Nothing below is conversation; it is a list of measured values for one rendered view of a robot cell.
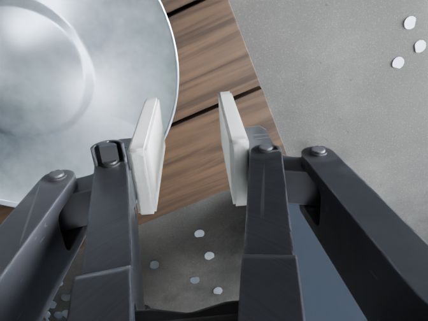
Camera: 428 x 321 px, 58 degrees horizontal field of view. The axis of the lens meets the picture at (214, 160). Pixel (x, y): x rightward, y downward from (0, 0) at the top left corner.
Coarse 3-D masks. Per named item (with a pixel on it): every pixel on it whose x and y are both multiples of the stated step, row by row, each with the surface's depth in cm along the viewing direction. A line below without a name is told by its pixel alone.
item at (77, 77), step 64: (0, 0) 33; (64, 0) 33; (128, 0) 34; (0, 64) 35; (64, 64) 35; (128, 64) 36; (0, 128) 37; (64, 128) 38; (128, 128) 39; (0, 192) 41
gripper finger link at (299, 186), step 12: (252, 132) 17; (264, 132) 17; (252, 144) 16; (288, 156) 15; (288, 168) 14; (300, 168) 14; (288, 180) 14; (300, 180) 14; (312, 180) 14; (288, 192) 14; (300, 192) 14; (312, 192) 14; (300, 204) 14; (312, 204) 14
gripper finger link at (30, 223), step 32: (32, 192) 13; (64, 192) 13; (32, 224) 11; (0, 256) 10; (32, 256) 11; (64, 256) 13; (0, 288) 9; (32, 288) 11; (0, 320) 9; (32, 320) 10
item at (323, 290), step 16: (304, 224) 67; (304, 240) 63; (304, 256) 60; (320, 256) 59; (304, 272) 57; (320, 272) 56; (336, 272) 56; (304, 288) 54; (320, 288) 54; (336, 288) 53; (304, 304) 52; (320, 304) 51; (336, 304) 51; (352, 304) 50; (320, 320) 49; (336, 320) 48; (352, 320) 48
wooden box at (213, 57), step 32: (160, 0) 34; (192, 0) 34; (224, 0) 34; (192, 32) 35; (224, 32) 35; (192, 64) 36; (224, 64) 37; (192, 96) 38; (256, 96) 38; (192, 128) 39; (192, 160) 41; (224, 160) 41; (160, 192) 42; (192, 192) 42; (0, 224) 43
